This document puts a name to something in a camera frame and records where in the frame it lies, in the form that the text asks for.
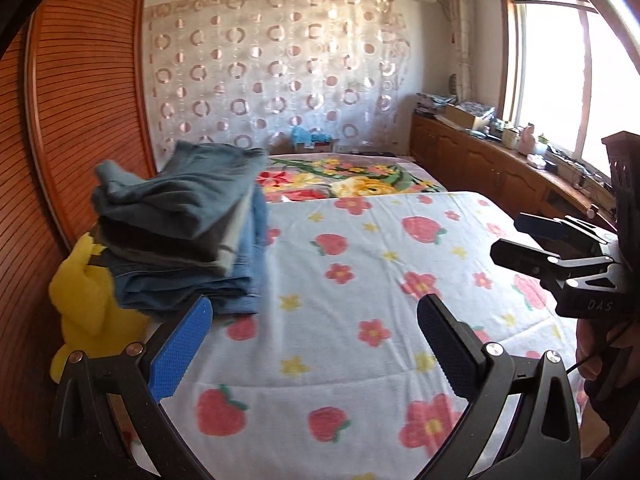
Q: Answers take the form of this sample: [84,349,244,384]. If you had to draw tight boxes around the grey-blue pants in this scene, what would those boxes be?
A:
[91,141,267,240]

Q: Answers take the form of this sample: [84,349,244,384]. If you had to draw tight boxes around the right hand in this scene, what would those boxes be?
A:
[576,320,639,388]

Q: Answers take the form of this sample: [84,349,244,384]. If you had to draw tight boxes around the pink bottle on cabinet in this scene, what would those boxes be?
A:
[518,122,537,156]

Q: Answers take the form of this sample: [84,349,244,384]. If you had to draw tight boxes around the yellow plush toy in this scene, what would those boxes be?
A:
[49,233,150,382]

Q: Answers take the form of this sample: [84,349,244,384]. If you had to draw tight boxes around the light blue folded jeans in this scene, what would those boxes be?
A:
[101,185,268,316]

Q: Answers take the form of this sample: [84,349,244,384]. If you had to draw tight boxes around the wooden low cabinet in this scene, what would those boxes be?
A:
[409,115,612,228]

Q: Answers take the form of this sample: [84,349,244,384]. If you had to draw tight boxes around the strawberry print bed sheet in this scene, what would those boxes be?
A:
[162,192,576,479]

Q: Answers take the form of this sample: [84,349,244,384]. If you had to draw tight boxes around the cardboard box on cabinet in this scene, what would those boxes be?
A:
[444,105,495,131]

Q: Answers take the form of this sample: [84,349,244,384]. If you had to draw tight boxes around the dark folded garment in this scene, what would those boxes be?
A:
[96,214,227,274]

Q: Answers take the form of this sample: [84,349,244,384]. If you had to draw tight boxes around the beige folded garment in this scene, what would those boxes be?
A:
[216,192,253,276]

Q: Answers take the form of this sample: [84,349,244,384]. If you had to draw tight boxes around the floral bed blanket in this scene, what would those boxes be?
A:
[257,153,446,203]

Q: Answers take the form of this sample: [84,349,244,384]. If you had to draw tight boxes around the beige side curtain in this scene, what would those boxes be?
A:
[447,0,475,101]

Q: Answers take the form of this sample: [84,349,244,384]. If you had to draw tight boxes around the blue item behind bed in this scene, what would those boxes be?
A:
[291,126,334,153]

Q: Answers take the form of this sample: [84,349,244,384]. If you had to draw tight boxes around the wooden slatted wardrobe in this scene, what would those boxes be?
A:
[1,0,154,462]

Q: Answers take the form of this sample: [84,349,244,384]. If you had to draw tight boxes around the pink circle sheer curtain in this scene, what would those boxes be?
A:
[143,0,411,164]

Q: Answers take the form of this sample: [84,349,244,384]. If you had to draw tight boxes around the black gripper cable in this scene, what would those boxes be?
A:
[564,328,632,376]

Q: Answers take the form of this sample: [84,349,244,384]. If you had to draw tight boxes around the window with wooden frame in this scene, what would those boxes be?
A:
[502,0,639,176]

